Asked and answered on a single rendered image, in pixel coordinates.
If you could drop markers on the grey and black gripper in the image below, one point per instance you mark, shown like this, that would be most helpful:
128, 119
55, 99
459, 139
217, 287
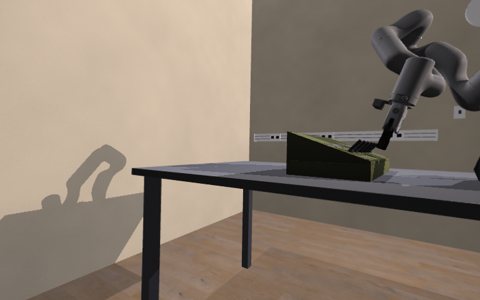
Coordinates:
397, 113

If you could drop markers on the olive-yellow switch panel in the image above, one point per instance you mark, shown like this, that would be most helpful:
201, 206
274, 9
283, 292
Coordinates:
324, 157

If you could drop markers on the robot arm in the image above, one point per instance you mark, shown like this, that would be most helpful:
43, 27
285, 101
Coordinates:
423, 70

